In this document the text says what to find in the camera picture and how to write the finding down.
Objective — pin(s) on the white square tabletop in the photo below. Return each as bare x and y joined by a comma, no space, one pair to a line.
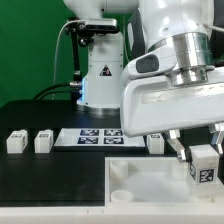
156,181

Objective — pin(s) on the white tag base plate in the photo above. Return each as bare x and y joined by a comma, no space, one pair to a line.
96,137

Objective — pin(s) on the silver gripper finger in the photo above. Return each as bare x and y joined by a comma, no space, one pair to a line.
217,131
173,140

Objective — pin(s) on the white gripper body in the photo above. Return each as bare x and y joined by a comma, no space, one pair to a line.
153,105

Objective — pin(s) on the camera on black stand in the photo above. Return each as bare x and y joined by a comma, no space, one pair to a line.
81,33

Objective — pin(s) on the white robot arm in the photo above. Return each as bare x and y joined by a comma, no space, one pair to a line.
191,28

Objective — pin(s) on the white L-shaped obstacle wall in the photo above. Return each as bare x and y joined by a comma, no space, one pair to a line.
197,211

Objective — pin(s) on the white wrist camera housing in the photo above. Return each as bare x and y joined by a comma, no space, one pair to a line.
153,63

